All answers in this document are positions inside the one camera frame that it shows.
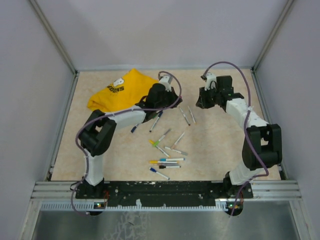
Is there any yellow cap rainbow marker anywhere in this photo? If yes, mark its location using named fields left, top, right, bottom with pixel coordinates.
left=178, top=106, right=191, bottom=126

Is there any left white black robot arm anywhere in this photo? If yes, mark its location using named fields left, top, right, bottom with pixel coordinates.
left=73, top=83, right=183, bottom=199

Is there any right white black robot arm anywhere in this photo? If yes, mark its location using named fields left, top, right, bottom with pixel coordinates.
left=196, top=73, right=282, bottom=198

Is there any navy cap rainbow marker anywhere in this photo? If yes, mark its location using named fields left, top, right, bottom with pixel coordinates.
left=149, top=111, right=163, bottom=133

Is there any yellow printed t-shirt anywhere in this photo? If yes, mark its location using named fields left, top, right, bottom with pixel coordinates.
left=87, top=68, right=158, bottom=113

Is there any lime green cap marker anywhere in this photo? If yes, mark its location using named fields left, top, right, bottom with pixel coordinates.
left=152, top=128, right=172, bottom=147

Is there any grey cap marker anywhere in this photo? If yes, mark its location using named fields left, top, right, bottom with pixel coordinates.
left=164, top=146, right=188, bottom=156

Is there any yellow cap silver marker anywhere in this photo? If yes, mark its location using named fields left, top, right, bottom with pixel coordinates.
left=148, top=160, right=178, bottom=165

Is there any cyan cap marker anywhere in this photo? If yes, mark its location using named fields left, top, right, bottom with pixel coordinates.
left=159, top=157, right=186, bottom=162

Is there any black cap marker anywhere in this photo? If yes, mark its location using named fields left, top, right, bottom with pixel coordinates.
left=158, top=165, right=181, bottom=169

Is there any blue cap whiteboard marker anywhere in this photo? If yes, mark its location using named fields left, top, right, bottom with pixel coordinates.
left=149, top=167, right=170, bottom=180

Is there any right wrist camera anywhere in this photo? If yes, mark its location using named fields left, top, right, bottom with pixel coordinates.
left=201, top=72, right=217, bottom=91

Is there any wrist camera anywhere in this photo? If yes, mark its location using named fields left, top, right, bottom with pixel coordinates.
left=159, top=75, right=173, bottom=92
left=201, top=72, right=217, bottom=91

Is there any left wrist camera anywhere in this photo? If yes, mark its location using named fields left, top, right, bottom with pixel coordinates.
left=159, top=75, right=173, bottom=92

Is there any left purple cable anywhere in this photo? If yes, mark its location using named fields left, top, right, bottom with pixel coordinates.
left=70, top=70, right=182, bottom=216

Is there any purple cable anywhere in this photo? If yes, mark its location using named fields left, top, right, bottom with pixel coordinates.
left=70, top=70, right=182, bottom=216
left=202, top=60, right=270, bottom=217

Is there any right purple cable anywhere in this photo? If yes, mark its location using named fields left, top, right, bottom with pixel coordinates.
left=202, top=60, right=270, bottom=217

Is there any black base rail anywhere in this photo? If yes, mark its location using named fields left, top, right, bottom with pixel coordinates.
left=75, top=180, right=254, bottom=216

